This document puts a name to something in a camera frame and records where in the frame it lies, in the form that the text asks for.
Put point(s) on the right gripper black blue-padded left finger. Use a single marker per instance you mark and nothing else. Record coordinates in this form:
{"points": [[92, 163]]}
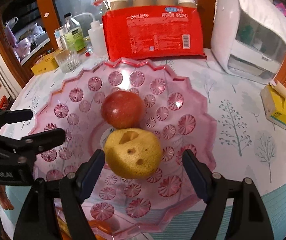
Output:
{"points": [[38, 219]]}

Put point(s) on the brown overripe banana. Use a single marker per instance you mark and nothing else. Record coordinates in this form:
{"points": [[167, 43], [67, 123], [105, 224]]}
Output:
{"points": [[62, 223]]}

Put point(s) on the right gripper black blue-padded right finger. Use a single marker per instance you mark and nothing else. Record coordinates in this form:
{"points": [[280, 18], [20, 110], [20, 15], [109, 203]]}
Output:
{"points": [[249, 218]]}

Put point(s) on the clear bottle green label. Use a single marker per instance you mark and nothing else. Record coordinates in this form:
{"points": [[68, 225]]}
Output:
{"points": [[73, 34]]}

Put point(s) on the orange tangerine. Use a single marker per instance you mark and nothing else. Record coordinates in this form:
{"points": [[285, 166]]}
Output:
{"points": [[100, 225]]}

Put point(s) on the small white carton box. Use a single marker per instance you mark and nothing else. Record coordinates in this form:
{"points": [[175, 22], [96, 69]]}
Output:
{"points": [[59, 36]]}

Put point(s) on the white squeeze bottle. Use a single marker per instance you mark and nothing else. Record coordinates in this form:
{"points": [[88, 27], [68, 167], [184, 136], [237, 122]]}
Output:
{"points": [[93, 33]]}

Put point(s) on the white countertop appliance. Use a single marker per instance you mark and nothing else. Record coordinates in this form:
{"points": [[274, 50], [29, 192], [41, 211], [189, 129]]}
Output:
{"points": [[242, 46]]}

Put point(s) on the clear glass cup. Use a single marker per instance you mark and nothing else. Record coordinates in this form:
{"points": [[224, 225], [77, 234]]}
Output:
{"points": [[67, 60]]}

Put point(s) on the red apple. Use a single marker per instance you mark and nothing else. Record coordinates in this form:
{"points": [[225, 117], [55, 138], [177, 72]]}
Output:
{"points": [[123, 110]]}

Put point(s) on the white cloth on appliance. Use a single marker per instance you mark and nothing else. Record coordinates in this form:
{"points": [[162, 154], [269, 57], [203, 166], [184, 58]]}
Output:
{"points": [[266, 14]]}

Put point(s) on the teal striped table mat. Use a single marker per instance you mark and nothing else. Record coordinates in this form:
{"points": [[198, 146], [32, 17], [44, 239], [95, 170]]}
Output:
{"points": [[183, 225]]}

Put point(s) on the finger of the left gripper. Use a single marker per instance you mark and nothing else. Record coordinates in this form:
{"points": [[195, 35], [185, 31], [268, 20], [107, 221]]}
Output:
{"points": [[11, 117], [40, 142]]}

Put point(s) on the red paper cup package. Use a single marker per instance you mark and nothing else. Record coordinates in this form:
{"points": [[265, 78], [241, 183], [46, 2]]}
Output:
{"points": [[149, 29]]}

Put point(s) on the yellow tissue pack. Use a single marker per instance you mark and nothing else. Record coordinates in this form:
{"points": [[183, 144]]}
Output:
{"points": [[274, 101]]}

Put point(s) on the yellow spotted pear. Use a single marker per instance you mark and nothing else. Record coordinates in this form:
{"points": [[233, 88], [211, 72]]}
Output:
{"points": [[133, 153]]}

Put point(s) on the yellow flat box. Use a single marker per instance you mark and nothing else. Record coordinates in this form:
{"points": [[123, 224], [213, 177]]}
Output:
{"points": [[46, 63]]}

